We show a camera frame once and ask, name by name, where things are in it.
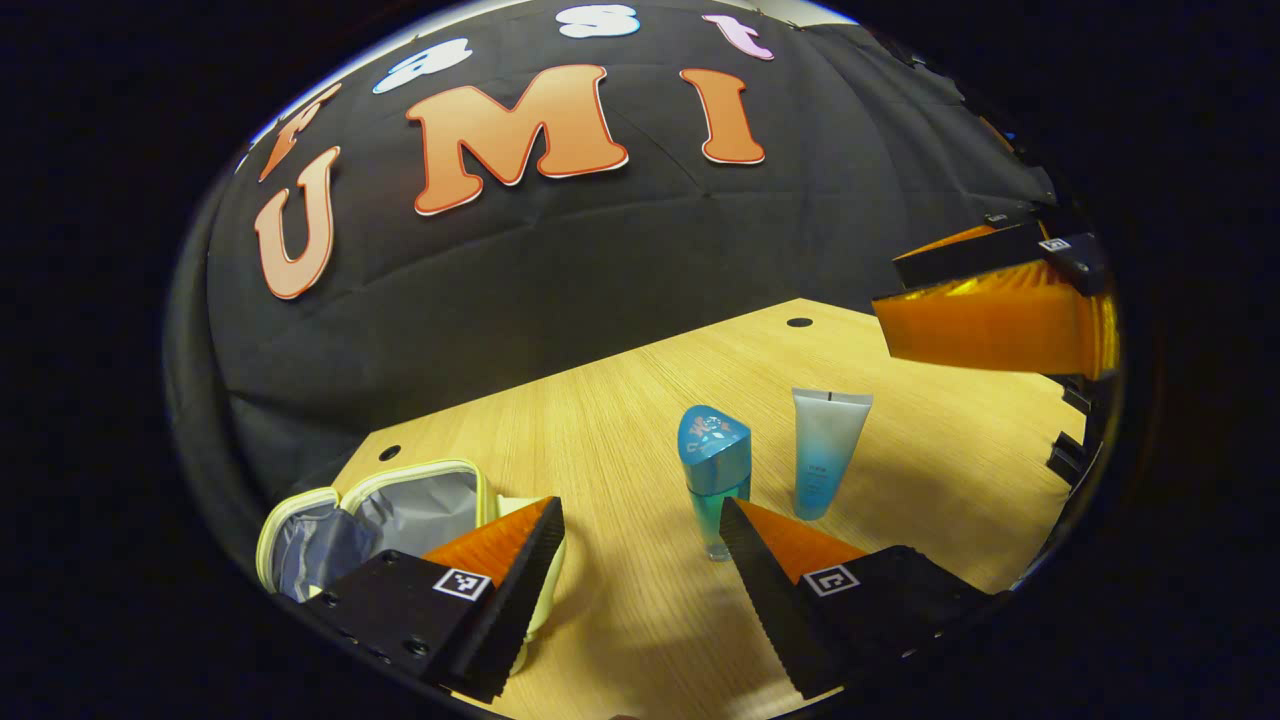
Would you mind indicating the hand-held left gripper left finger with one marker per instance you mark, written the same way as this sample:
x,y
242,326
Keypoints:
x,y
520,610

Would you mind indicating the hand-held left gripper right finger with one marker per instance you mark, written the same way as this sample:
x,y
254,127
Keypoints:
x,y
770,610

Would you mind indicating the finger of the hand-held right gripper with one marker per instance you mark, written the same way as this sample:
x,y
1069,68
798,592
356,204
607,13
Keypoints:
x,y
960,258
1000,320

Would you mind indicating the pale yellow small suitcase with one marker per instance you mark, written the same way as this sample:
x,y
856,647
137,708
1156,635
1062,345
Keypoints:
x,y
420,510

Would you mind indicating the pale blue tube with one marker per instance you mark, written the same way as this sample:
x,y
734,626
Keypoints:
x,y
825,450

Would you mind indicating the blue cap bottle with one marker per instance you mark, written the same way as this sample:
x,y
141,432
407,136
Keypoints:
x,y
714,450

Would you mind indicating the black backdrop cloth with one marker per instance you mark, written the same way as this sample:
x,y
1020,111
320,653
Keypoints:
x,y
550,280

